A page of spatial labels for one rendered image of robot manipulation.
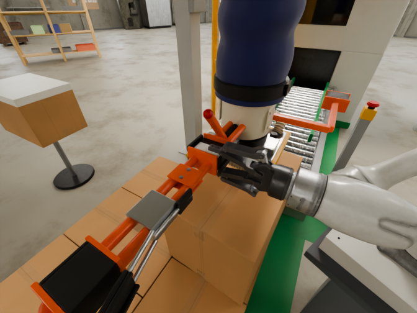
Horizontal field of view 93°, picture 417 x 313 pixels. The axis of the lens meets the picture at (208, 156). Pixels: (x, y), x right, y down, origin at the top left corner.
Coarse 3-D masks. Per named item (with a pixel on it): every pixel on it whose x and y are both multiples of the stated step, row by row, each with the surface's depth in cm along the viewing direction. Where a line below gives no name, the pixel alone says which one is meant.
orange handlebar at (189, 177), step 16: (336, 112) 69; (224, 128) 60; (240, 128) 60; (320, 128) 62; (192, 160) 48; (176, 176) 43; (192, 176) 43; (160, 192) 40; (176, 192) 41; (192, 192) 43; (128, 224) 34; (112, 240) 32; (144, 240) 32; (128, 256) 30
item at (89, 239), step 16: (96, 240) 30; (80, 256) 28; (96, 256) 28; (112, 256) 28; (64, 272) 27; (80, 272) 27; (96, 272) 27; (112, 272) 28; (32, 288) 25; (48, 288) 25; (64, 288) 25; (80, 288) 25; (96, 288) 26; (48, 304) 24; (64, 304) 24; (80, 304) 24; (96, 304) 27
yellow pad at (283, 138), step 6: (270, 132) 80; (276, 132) 80; (282, 132) 80; (288, 132) 81; (282, 138) 77; (288, 138) 78; (282, 144) 75; (276, 150) 71; (282, 150) 73; (270, 156) 68; (276, 156) 69; (276, 162) 67
